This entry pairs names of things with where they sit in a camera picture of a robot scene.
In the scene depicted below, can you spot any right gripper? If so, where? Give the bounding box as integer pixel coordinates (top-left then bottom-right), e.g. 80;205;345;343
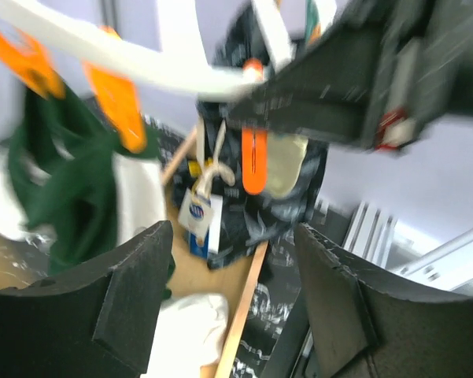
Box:
227;1;473;150

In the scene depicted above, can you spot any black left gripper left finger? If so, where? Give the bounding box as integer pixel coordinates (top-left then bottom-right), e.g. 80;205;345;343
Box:
0;220;173;377

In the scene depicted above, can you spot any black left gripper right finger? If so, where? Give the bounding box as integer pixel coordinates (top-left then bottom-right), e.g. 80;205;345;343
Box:
294;224;473;377

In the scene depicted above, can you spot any cream sock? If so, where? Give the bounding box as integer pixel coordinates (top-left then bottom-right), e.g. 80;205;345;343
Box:
265;133;309;198

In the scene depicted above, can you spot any orange clothespin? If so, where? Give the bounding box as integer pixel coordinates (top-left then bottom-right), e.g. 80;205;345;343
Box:
242;128;268;195
82;25;149;154
0;31;65;98

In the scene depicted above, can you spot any white round clip hanger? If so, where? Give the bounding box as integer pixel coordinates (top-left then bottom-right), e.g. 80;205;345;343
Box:
0;1;268;102

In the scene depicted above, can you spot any teal clothespin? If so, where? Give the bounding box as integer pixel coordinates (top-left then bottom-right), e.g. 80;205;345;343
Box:
305;0;321;43

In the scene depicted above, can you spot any white printed t-shirt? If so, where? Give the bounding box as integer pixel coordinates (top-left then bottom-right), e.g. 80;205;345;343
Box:
0;156;228;377

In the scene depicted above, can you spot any dark patterned garment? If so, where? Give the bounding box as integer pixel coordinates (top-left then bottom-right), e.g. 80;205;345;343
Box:
171;7;330;271

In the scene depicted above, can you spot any NASA hang tag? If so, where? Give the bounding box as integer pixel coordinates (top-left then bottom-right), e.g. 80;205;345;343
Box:
178;189;223;260

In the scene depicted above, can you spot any green garment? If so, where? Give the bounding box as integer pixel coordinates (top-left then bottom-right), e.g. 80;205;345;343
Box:
8;88;166;276

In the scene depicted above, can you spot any wooden hanging rack frame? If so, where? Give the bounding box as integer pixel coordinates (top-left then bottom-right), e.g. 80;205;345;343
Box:
0;125;271;378

